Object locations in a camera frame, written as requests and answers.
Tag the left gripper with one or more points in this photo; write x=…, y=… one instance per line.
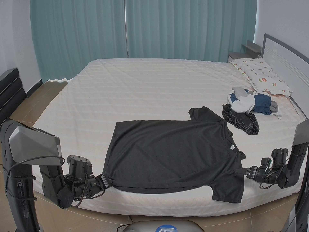
x=100, y=184

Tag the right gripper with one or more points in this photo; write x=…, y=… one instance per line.
x=256, y=174

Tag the black T-shirt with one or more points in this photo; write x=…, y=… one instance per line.
x=169, y=153

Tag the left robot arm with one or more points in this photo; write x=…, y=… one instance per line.
x=33, y=144

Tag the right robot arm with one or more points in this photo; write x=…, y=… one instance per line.
x=294, y=163

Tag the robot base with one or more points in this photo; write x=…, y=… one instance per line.
x=144, y=227

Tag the pile of clothes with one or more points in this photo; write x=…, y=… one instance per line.
x=242, y=105

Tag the bed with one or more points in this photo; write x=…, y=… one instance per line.
x=144, y=88

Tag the white printed pillow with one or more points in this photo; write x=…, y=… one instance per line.
x=263, y=76

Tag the grey bedside table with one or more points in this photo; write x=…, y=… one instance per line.
x=251, y=48

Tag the black chest of drawers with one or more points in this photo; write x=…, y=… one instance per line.
x=10, y=93

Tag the blue-green curtain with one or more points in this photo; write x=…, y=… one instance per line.
x=190, y=20
x=79, y=30

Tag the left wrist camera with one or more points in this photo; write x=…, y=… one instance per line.
x=79, y=165

